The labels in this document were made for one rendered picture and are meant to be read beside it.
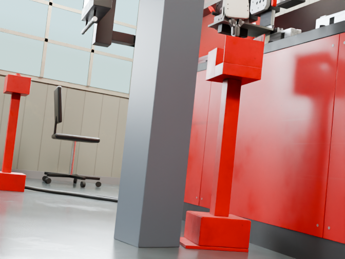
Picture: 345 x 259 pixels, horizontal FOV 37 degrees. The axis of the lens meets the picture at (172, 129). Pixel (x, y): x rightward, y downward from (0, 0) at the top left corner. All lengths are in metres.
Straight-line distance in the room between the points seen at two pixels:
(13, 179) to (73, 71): 2.29
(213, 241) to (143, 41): 0.79
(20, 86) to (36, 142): 1.91
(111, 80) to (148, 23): 4.03
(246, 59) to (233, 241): 0.69
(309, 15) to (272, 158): 1.31
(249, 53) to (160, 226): 0.74
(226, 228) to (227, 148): 0.31
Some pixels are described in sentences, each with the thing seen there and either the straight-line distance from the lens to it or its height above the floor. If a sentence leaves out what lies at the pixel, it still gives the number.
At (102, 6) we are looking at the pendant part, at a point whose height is 1.24.
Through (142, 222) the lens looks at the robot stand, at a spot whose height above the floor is 0.09.
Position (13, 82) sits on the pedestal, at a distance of 3.78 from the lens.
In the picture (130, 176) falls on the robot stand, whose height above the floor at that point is 0.24.
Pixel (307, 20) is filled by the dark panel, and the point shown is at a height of 1.24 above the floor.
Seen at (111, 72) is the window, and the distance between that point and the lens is 6.00.
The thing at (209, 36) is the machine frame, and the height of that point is 1.16.
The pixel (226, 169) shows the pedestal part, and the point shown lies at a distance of 2.05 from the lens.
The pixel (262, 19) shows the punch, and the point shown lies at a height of 1.07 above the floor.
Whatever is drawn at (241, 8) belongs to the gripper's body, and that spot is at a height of 0.93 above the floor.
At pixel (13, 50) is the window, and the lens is 5.58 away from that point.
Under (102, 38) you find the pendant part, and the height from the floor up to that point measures 1.14.
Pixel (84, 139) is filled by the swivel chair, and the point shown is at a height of 0.45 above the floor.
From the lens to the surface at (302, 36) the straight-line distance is 2.16.
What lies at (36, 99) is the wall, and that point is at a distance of 5.63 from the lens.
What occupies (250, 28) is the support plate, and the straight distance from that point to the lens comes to 2.58.
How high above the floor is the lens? 0.30
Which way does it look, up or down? 4 degrees up
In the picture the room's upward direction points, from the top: 6 degrees clockwise
